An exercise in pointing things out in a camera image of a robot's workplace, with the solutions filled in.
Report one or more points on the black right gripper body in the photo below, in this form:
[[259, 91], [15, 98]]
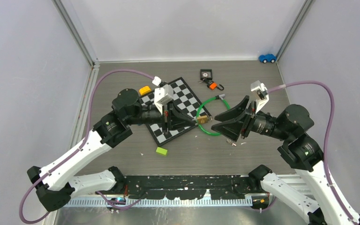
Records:
[[247, 120]]

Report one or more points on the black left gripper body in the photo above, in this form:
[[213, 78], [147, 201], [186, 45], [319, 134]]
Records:
[[168, 121]]

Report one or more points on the silver cable lock keys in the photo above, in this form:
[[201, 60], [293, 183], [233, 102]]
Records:
[[229, 141]]

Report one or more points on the brass padlock with steel shackle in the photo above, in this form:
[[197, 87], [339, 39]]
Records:
[[202, 119]]

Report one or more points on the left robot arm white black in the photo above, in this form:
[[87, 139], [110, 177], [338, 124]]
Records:
[[58, 182]]

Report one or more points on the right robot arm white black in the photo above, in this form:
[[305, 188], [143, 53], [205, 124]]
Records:
[[301, 152]]

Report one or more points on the black square key tag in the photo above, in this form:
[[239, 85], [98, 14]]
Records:
[[206, 74]]

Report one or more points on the black white chessboard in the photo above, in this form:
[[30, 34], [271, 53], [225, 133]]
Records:
[[187, 101]]

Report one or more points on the lime green block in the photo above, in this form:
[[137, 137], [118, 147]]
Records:
[[161, 151]]

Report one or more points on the yellow toy block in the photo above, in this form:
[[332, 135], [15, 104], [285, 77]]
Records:
[[145, 90]]

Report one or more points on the orange black padlock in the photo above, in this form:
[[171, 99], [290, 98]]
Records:
[[213, 85]]

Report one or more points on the blue toy car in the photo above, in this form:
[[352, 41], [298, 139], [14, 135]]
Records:
[[265, 58]]

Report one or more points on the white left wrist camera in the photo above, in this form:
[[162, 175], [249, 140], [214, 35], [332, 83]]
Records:
[[163, 94]]

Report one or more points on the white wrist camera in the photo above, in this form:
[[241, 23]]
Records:
[[261, 92], [163, 94]]

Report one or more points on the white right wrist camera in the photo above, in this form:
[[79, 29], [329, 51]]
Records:
[[261, 92]]

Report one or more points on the silver keys on ring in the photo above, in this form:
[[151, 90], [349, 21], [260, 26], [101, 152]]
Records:
[[203, 81]]

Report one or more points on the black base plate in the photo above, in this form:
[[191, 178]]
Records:
[[187, 187]]

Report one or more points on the aluminium frame rail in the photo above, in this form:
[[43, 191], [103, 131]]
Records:
[[76, 186]]

